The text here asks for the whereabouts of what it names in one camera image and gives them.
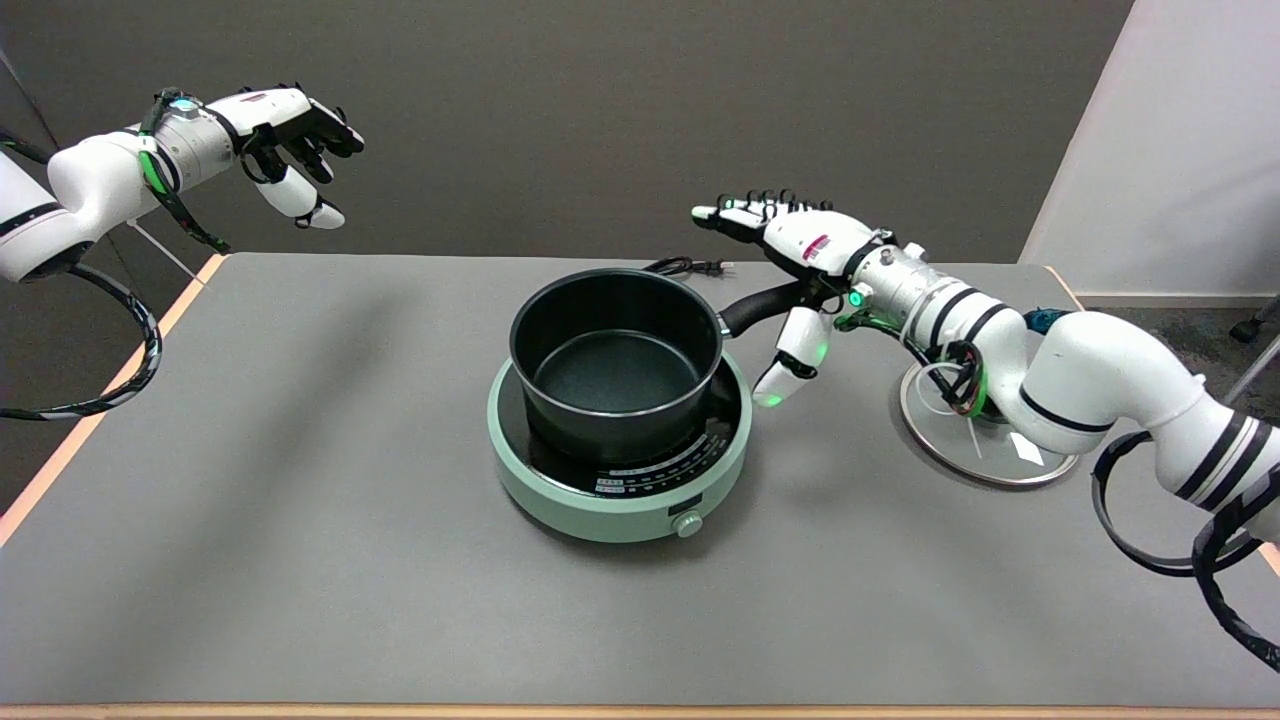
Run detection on gray table mat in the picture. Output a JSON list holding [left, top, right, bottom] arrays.
[[0, 252, 1280, 709]]

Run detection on black chair caster leg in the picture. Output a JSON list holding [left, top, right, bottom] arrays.
[[1225, 293, 1280, 403]]

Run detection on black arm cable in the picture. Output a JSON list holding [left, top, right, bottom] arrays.
[[1090, 430, 1280, 674], [0, 262, 163, 422]]

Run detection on black power cord plug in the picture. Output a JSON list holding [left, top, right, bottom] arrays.
[[640, 257, 736, 280]]

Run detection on black pot with handle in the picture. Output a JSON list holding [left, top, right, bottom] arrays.
[[509, 266, 816, 467]]

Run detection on green induction cooker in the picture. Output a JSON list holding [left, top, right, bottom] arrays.
[[487, 350, 753, 544]]

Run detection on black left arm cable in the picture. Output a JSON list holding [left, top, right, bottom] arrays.
[[0, 262, 163, 422]]

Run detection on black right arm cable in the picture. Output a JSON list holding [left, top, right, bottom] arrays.
[[1090, 430, 1280, 674]]

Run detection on glass lid black knob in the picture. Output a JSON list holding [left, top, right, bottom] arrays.
[[899, 358, 1082, 488]]

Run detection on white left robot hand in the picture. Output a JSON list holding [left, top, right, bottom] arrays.
[[213, 84, 366, 231]]

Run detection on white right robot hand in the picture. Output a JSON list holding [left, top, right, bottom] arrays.
[[690, 189, 891, 409]]

